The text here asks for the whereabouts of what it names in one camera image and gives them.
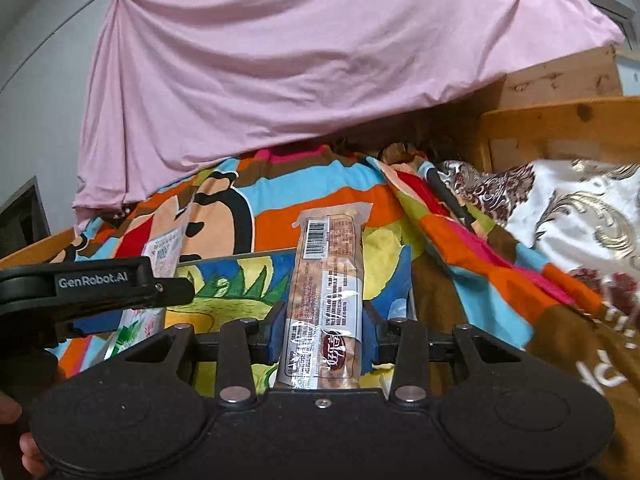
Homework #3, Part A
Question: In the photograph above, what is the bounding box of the white green snack pouch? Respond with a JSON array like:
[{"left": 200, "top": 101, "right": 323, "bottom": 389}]
[{"left": 104, "top": 228, "right": 184, "bottom": 360}]

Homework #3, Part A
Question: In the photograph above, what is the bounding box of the person's left hand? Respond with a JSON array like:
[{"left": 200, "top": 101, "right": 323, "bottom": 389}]
[{"left": 1, "top": 392, "right": 47, "bottom": 479}]

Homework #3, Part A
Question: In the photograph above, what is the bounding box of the metal tray with dinosaur print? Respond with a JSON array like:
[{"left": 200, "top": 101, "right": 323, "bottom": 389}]
[{"left": 104, "top": 246, "right": 419, "bottom": 396}]

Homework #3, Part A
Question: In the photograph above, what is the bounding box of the colourful cartoon monkey blanket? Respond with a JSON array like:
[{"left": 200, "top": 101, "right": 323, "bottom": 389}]
[{"left": 58, "top": 144, "right": 639, "bottom": 479}]

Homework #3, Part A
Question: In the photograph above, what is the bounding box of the white floral quilt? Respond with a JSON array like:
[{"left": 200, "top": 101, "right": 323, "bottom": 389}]
[{"left": 439, "top": 159, "right": 639, "bottom": 337}]

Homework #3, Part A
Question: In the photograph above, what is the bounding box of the pink hanging sheet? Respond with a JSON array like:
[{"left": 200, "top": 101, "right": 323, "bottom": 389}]
[{"left": 73, "top": 0, "right": 623, "bottom": 228}]

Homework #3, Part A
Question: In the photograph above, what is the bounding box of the dark window frame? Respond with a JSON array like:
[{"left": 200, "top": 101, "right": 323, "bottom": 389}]
[{"left": 0, "top": 177, "right": 51, "bottom": 258}]

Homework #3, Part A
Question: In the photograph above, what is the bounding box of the wooden bed frame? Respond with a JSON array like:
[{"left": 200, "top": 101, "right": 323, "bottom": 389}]
[{"left": 0, "top": 44, "right": 640, "bottom": 271}]

